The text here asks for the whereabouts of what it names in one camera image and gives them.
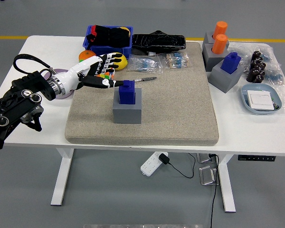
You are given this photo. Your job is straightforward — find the black table control panel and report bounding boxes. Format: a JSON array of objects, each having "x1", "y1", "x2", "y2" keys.
[{"x1": 237, "y1": 154, "x2": 276, "y2": 162}]

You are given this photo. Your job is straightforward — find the multicolour puzzle cube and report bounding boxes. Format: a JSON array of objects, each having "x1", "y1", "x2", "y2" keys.
[{"x1": 95, "y1": 68, "x2": 116, "y2": 81}]

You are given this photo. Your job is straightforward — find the black power adapter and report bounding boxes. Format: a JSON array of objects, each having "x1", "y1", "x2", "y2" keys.
[{"x1": 158, "y1": 153, "x2": 170, "y2": 165}]

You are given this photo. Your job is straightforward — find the black plastic tray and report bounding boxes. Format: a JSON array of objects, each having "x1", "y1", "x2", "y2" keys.
[{"x1": 132, "y1": 30, "x2": 187, "y2": 54}]

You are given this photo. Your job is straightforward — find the bag of blue resistors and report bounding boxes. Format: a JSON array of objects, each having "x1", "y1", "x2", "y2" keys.
[{"x1": 127, "y1": 54, "x2": 163, "y2": 75}]

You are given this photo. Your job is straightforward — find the light blue tray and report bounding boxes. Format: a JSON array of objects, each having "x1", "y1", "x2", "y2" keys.
[{"x1": 240, "y1": 83, "x2": 283, "y2": 115}]

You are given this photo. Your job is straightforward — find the white table leg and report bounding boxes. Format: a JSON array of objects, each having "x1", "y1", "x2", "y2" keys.
[
  {"x1": 50, "y1": 148, "x2": 75, "y2": 206},
  {"x1": 215, "y1": 154, "x2": 236, "y2": 213}
]

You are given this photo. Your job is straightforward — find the white power strip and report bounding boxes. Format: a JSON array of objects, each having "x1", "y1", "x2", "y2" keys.
[{"x1": 140, "y1": 151, "x2": 169, "y2": 178}]

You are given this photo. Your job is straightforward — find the blue square seal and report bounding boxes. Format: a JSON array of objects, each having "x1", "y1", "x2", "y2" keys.
[
  {"x1": 118, "y1": 80, "x2": 136, "y2": 105},
  {"x1": 220, "y1": 52, "x2": 242, "y2": 76}
]

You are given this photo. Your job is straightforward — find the grey cube seal holder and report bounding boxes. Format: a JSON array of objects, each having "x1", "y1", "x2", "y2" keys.
[
  {"x1": 202, "y1": 43, "x2": 230, "y2": 72},
  {"x1": 202, "y1": 31, "x2": 230, "y2": 46},
  {"x1": 208, "y1": 59, "x2": 245, "y2": 94},
  {"x1": 112, "y1": 87, "x2": 143, "y2": 124}
]

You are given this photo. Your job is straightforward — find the bag of tan resistors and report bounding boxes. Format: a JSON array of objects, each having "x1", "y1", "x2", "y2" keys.
[{"x1": 158, "y1": 52, "x2": 193, "y2": 70}]

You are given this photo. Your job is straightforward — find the purple tray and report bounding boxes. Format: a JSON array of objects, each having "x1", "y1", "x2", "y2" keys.
[{"x1": 41, "y1": 68, "x2": 73, "y2": 100}]

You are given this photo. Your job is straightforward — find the black gloves bundle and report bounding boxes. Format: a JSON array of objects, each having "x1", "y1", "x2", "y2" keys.
[{"x1": 86, "y1": 24, "x2": 131, "y2": 48}]

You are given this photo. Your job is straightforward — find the grey-brown table mat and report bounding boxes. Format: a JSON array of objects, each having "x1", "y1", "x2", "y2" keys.
[{"x1": 64, "y1": 42, "x2": 219, "y2": 147}]

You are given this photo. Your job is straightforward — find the black power cable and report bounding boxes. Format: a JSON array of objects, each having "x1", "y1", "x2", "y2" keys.
[{"x1": 209, "y1": 154, "x2": 220, "y2": 228}]

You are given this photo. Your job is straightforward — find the blue plastic bin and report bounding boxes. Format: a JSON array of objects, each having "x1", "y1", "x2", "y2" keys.
[{"x1": 82, "y1": 25, "x2": 133, "y2": 60}]

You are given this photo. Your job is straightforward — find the thin black adapter cable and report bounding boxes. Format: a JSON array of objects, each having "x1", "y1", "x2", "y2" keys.
[{"x1": 167, "y1": 152, "x2": 197, "y2": 179}]

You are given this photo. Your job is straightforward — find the orange fruit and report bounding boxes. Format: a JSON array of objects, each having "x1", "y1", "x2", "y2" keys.
[{"x1": 78, "y1": 50, "x2": 97, "y2": 63}]

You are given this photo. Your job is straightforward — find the small metal pliers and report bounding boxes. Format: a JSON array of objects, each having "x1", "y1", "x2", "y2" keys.
[{"x1": 134, "y1": 76, "x2": 158, "y2": 83}]

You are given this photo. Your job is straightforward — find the orange cylinder seal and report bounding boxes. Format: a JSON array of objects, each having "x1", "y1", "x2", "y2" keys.
[
  {"x1": 212, "y1": 21, "x2": 228, "y2": 40},
  {"x1": 211, "y1": 33, "x2": 228, "y2": 55}
]

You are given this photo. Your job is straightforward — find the metal floor socket box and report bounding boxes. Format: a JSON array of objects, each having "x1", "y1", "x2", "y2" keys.
[
  {"x1": 196, "y1": 153, "x2": 217, "y2": 164},
  {"x1": 199, "y1": 165, "x2": 219, "y2": 186}
]

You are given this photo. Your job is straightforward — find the yellow lemon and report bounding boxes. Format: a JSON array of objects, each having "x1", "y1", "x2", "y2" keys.
[{"x1": 109, "y1": 52, "x2": 128, "y2": 71}]

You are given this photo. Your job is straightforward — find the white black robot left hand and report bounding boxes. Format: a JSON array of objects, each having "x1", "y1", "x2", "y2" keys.
[{"x1": 58, "y1": 52, "x2": 124, "y2": 95}]

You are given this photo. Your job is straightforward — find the white wall switch plate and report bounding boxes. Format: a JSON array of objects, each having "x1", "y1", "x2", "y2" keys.
[{"x1": 246, "y1": 90, "x2": 276, "y2": 111}]

